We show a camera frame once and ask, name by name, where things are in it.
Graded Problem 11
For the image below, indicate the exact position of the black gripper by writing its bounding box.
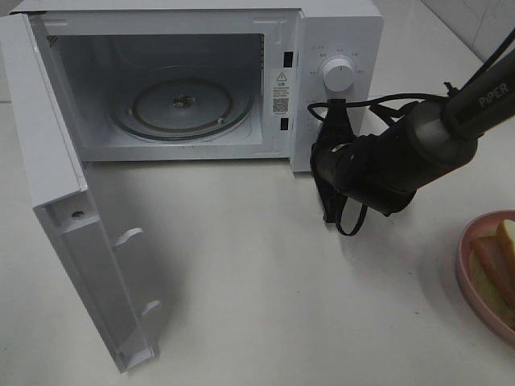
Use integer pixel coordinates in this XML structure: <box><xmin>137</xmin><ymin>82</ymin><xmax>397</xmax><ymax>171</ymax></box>
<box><xmin>310</xmin><ymin>99</ymin><xmax>356</xmax><ymax>224</ymax></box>

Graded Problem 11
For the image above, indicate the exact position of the pink round plate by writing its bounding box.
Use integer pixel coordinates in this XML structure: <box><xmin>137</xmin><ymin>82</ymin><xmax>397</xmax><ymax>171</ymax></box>
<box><xmin>455</xmin><ymin>210</ymin><xmax>514</xmax><ymax>344</ymax></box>

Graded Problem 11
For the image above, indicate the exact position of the pink ham slice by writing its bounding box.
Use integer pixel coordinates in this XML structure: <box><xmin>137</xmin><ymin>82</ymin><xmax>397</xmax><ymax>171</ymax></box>
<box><xmin>471</xmin><ymin>236</ymin><xmax>514</xmax><ymax>308</ymax></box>

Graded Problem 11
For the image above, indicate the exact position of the white bread slice top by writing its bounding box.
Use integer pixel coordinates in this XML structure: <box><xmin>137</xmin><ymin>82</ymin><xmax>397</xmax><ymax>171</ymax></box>
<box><xmin>496</xmin><ymin>220</ymin><xmax>515</xmax><ymax>274</ymax></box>

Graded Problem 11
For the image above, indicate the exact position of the white microwave door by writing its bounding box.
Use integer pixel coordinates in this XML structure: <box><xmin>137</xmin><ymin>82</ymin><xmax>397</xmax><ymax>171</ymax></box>
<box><xmin>1</xmin><ymin>13</ymin><xmax>157</xmax><ymax>372</ymax></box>

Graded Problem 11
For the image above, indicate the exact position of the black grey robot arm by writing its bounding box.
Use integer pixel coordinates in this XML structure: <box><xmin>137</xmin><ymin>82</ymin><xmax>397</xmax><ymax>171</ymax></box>
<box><xmin>308</xmin><ymin>53</ymin><xmax>514</xmax><ymax>226</ymax></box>

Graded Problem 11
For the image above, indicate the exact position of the upper white power knob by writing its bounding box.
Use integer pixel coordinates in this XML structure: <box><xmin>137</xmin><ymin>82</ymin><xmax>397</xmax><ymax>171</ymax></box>
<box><xmin>322</xmin><ymin>55</ymin><xmax>356</xmax><ymax>92</ymax></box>

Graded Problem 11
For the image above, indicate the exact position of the white warning label sticker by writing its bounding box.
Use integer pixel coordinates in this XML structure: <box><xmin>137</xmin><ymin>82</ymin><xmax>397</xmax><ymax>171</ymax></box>
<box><xmin>269</xmin><ymin>68</ymin><xmax>296</xmax><ymax>117</ymax></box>

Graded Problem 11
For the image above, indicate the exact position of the white microwave oven body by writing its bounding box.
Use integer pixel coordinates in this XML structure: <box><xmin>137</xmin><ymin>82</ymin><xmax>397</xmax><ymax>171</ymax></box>
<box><xmin>7</xmin><ymin>1</ymin><xmax>383</xmax><ymax>172</ymax></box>

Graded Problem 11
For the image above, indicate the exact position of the glass microwave turntable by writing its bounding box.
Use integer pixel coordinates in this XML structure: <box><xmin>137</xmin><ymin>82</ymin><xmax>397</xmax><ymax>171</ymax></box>
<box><xmin>111</xmin><ymin>77</ymin><xmax>254</xmax><ymax>142</ymax></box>

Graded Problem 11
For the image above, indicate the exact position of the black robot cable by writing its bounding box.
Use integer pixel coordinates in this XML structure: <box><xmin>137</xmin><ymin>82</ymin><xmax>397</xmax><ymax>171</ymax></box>
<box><xmin>307</xmin><ymin>31</ymin><xmax>515</xmax><ymax>237</ymax></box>

